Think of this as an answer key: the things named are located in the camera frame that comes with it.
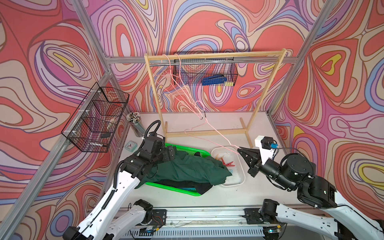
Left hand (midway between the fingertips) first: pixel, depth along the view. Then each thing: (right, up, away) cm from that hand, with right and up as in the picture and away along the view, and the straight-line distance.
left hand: (168, 152), depth 74 cm
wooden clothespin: (+28, -7, +19) cm, 35 cm away
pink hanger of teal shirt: (-6, +46, +27) cm, 54 cm away
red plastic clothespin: (+34, -11, +16) cm, 39 cm away
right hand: (+30, +2, -18) cm, 35 cm away
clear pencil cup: (-25, +18, +19) cm, 36 cm away
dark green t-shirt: (+14, -8, -2) cm, 16 cm away
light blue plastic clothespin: (+32, -10, +1) cm, 33 cm away
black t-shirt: (+17, -17, -2) cm, 24 cm away
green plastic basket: (+8, -2, +14) cm, 16 cm away
